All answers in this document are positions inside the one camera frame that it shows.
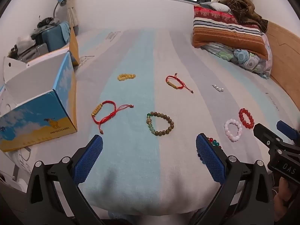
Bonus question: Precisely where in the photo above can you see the floral quilt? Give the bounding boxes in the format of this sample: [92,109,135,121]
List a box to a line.
[201,34,273,80]

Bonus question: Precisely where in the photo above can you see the striped red orange pillow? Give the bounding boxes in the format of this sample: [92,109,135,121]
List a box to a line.
[192,5,269,60]

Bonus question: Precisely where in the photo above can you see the red bead bracelet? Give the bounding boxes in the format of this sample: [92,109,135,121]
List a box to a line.
[238,108,255,129]

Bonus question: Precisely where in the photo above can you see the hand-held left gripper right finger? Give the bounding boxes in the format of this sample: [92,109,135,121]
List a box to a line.
[194,133,275,225]

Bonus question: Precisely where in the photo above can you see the brown patterned blanket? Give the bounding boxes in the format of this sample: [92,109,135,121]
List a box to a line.
[220,0,269,32]

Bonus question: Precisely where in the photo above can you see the brown wooden bead bracelet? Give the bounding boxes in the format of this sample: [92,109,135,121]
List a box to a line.
[146,112,175,136]

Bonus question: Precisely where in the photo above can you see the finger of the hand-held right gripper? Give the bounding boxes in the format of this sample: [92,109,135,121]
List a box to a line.
[253,123,283,149]
[276,120,300,144]

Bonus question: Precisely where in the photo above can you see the white and blue cardboard box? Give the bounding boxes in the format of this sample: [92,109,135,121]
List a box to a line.
[0,27,80,153]

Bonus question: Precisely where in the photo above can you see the beige curtain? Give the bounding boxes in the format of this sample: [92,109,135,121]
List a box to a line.
[63,0,80,27]

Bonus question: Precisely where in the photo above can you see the pile of dark clothes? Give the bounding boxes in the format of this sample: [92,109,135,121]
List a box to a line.
[31,16,61,38]

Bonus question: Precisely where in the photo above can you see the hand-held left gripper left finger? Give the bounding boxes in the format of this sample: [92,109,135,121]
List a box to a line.
[26,135,104,225]

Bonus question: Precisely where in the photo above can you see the grey pillow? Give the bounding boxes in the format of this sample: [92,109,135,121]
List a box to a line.
[199,1,232,13]

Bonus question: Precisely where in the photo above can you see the person's right hand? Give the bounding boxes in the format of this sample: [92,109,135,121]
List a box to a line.
[272,178,300,217]

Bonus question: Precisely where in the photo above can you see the white bag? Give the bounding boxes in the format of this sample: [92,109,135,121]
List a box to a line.
[15,35,37,51]

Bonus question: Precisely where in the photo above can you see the teal suitcase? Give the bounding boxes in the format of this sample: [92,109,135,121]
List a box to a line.
[41,22,71,53]

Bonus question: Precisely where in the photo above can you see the multicolour bead bracelet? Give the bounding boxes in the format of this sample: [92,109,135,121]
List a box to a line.
[198,136,222,166]

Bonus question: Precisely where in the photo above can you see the wooden headboard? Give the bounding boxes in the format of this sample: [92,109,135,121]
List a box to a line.
[266,21,300,114]

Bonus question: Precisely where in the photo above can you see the grey suitcase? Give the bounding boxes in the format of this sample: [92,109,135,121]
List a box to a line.
[8,43,50,62]

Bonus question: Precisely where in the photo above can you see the red cord bracelet gold tube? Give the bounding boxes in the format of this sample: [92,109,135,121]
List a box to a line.
[91,101,135,135]
[165,73,194,94]

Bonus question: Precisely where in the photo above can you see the yellow bead bracelet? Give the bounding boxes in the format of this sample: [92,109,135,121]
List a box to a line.
[117,73,136,81]

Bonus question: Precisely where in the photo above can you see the pink bead bracelet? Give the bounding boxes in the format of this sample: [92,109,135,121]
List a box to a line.
[224,119,243,143]

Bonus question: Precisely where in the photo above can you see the blue desk lamp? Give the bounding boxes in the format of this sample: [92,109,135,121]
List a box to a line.
[53,0,67,20]

